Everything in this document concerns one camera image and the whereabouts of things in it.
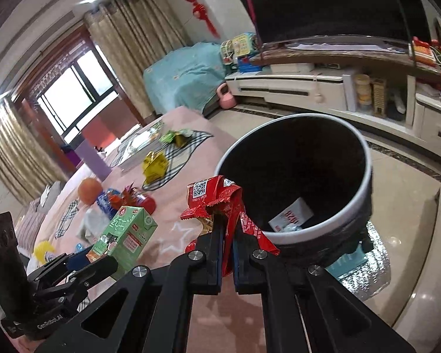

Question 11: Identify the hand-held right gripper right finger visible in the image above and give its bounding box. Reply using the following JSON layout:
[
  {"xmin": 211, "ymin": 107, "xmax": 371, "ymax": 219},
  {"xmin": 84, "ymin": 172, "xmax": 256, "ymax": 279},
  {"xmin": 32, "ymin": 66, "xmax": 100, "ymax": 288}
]
[{"xmin": 232, "ymin": 224, "xmax": 417, "ymax": 353}]

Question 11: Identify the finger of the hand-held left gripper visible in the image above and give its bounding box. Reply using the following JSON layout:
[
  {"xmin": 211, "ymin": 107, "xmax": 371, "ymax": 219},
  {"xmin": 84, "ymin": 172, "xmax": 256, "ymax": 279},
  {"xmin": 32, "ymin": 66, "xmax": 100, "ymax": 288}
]
[
  {"xmin": 59, "ymin": 256, "xmax": 119, "ymax": 303},
  {"xmin": 26, "ymin": 244, "xmax": 97, "ymax": 284}
]

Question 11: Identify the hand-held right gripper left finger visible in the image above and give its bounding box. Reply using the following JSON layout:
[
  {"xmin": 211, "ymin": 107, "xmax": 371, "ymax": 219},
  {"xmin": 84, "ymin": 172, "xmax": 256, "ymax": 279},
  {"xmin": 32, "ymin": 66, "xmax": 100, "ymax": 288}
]
[{"xmin": 33, "ymin": 208, "xmax": 226, "ymax": 353}]

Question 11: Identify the green milk carton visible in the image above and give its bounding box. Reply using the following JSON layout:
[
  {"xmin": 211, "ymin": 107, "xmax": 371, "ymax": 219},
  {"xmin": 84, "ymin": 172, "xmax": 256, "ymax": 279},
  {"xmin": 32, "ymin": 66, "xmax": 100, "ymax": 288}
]
[{"xmin": 86, "ymin": 206, "xmax": 158, "ymax": 271}]

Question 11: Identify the blue snack packet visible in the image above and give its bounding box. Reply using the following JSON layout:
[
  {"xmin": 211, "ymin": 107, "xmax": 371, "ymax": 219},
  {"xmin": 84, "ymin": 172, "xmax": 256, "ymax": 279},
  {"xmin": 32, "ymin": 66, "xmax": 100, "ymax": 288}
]
[{"xmin": 96, "ymin": 187, "xmax": 120, "ymax": 216}]

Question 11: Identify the red snack wrapper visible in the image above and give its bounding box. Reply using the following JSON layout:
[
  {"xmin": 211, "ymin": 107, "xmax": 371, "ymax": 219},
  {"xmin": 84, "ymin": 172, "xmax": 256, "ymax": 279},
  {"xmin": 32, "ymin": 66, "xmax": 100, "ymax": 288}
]
[{"xmin": 180, "ymin": 174, "xmax": 282, "ymax": 278}]

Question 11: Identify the black white-rimmed trash bin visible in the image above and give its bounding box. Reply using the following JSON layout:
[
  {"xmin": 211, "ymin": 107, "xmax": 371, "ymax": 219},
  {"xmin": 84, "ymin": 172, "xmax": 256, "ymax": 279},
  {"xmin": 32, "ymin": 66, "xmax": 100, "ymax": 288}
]
[{"xmin": 214, "ymin": 113, "xmax": 375, "ymax": 269}]

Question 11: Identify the yellow plastic bag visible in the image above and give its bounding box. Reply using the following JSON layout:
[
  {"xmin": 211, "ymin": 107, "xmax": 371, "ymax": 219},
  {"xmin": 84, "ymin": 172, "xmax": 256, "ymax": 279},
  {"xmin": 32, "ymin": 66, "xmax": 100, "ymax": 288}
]
[{"xmin": 33, "ymin": 241, "xmax": 57, "ymax": 262}]

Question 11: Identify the striped pillow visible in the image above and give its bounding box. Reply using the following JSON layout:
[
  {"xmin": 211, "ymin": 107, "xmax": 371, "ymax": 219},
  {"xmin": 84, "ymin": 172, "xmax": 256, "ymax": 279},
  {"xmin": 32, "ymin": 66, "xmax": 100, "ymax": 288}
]
[{"xmin": 16, "ymin": 199, "xmax": 48, "ymax": 243}]

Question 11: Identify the pink blanket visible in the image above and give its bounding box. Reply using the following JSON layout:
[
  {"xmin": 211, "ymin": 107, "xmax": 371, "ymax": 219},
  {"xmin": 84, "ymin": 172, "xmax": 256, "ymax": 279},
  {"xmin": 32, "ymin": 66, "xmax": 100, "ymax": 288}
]
[{"xmin": 15, "ymin": 106, "xmax": 265, "ymax": 353}]

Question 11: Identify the orange fruit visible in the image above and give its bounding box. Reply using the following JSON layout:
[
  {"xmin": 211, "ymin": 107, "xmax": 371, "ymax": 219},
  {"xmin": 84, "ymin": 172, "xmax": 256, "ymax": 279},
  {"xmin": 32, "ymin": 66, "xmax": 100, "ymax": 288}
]
[{"xmin": 77, "ymin": 177, "xmax": 103, "ymax": 205}]

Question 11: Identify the white red-printed packet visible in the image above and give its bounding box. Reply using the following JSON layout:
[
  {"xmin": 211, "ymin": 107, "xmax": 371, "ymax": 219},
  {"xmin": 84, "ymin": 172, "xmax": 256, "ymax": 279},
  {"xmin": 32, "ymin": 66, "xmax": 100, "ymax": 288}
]
[{"xmin": 268, "ymin": 197, "xmax": 315, "ymax": 232}]

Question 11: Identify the red snack packet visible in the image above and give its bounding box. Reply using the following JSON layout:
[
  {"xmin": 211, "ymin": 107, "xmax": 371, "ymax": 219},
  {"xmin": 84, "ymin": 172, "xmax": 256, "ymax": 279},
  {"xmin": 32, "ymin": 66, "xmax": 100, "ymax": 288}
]
[{"xmin": 119, "ymin": 182, "xmax": 157, "ymax": 214}]

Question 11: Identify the beige curtain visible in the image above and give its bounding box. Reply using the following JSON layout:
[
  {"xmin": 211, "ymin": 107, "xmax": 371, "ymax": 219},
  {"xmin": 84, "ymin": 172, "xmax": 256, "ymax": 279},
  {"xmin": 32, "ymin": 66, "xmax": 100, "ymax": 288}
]
[
  {"xmin": 0, "ymin": 99, "xmax": 69, "ymax": 207},
  {"xmin": 84, "ymin": 0, "xmax": 192, "ymax": 126}
]

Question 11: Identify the teal box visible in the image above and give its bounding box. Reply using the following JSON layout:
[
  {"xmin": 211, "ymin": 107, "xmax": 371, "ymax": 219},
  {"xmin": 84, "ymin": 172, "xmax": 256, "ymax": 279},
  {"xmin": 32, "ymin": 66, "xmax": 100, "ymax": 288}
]
[{"xmin": 331, "ymin": 244, "xmax": 368, "ymax": 278}]

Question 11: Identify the yellow snack packet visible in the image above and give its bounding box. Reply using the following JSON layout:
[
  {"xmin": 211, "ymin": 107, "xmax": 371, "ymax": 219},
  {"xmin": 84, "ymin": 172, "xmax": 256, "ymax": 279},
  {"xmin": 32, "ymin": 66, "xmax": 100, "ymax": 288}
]
[{"xmin": 143, "ymin": 151, "xmax": 170, "ymax": 182}]

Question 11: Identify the colourful picture book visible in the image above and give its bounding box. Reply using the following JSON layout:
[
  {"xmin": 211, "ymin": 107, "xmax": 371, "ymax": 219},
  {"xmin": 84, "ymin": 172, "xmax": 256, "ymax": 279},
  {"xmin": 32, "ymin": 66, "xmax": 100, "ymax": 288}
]
[{"xmin": 112, "ymin": 119, "xmax": 166, "ymax": 173}]

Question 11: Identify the silver foil mat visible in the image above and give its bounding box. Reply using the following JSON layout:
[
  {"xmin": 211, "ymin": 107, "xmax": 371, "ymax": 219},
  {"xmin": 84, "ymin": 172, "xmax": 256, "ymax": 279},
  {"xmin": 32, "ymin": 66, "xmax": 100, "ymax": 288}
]
[{"xmin": 338, "ymin": 221, "xmax": 390, "ymax": 298}]

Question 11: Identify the green snack packet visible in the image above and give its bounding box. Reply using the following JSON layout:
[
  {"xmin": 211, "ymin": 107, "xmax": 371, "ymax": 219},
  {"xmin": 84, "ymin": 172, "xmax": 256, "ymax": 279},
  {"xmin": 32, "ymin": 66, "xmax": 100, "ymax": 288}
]
[{"xmin": 159, "ymin": 129, "xmax": 193, "ymax": 147}]

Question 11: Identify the window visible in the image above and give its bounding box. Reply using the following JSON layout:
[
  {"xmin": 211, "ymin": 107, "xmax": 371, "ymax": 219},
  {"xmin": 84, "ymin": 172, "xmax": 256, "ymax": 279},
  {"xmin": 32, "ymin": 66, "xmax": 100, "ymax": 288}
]
[{"xmin": 37, "ymin": 53, "xmax": 118, "ymax": 144}]

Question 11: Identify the pink kettlebell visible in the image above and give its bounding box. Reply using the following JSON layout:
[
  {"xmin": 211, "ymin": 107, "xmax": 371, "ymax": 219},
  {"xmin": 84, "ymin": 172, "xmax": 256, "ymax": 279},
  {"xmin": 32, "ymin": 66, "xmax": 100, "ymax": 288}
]
[{"xmin": 216, "ymin": 83, "xmax": 238, "ymax": 110}]

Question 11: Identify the white TV cabinet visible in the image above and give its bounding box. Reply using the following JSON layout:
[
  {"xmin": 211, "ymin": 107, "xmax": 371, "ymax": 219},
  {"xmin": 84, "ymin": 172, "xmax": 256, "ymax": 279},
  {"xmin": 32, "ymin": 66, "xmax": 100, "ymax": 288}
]
[{"xmin": 224, "ymin": 35, "xmax": 441, "ymax": 151}]

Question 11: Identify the cream glass-top table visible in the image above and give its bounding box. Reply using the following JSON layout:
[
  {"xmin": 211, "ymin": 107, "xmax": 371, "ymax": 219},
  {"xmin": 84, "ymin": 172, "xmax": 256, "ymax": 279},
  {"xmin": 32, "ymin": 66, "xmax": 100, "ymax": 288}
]
[{"xmin": 327, "ymin": 176, "xmax": 441, "ymax": 353}]

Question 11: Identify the teal furniture cover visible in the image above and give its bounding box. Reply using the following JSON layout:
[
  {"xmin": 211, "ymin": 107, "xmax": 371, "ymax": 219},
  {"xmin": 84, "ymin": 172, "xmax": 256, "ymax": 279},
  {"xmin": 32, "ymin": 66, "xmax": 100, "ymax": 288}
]
[{"xmin": 143, "ymin": 41, "xmax": 230, "ymax": 127}]

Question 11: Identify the blue toy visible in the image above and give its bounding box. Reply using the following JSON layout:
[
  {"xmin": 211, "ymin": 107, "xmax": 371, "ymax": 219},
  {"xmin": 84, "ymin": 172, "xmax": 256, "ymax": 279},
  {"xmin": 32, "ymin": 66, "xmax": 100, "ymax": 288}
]
[{"xmin": 239, "ymin": 57, "xmax": 265, "ymax": 74}]

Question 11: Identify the cream jar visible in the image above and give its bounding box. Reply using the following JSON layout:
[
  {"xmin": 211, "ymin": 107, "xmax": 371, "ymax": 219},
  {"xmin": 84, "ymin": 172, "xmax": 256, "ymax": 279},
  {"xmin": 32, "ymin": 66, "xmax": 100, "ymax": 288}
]
[{"xmin": 355, "ymin": 74, "xmax": 372, "ymax": 105}]

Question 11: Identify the toy cash register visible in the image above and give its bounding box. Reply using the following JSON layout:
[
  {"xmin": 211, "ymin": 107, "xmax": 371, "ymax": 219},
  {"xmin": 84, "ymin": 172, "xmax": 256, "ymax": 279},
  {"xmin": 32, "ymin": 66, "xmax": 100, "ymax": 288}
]
[{"xmin": 220, "ymin": 33, "xmax": 261, "ymax": 72}]

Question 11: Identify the red hanging decoration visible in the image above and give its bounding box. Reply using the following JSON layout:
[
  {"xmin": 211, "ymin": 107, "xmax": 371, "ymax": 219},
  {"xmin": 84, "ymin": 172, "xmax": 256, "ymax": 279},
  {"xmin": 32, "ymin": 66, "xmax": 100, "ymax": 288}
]
[{"xmin": 163, "ymin": 0, "xmax": 221, "ymax": 39}]

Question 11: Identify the black television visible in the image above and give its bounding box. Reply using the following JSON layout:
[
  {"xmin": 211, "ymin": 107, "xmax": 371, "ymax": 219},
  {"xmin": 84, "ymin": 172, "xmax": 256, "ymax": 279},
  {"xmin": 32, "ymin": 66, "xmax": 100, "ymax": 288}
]
[{"xmin": 224, "ymin": 0, "xmax": 432, "ymax": 45}]

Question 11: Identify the red toy phone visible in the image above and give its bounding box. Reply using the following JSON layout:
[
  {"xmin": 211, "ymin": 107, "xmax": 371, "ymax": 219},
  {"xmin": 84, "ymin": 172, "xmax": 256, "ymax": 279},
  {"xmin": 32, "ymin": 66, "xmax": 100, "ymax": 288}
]
[{"xmin": 412, "ymin": 37, "xmax": 441, "ymax": 67}]

